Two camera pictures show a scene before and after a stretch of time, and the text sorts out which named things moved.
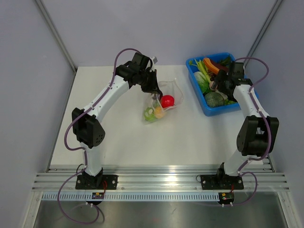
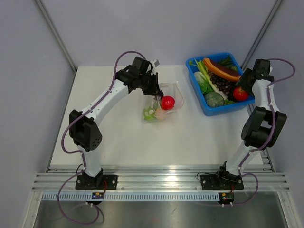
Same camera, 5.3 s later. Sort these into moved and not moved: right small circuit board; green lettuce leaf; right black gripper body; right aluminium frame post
Moved: right black gripper body
Not moved: right small circuit board; green lettuce leaf; right aluminium frame post
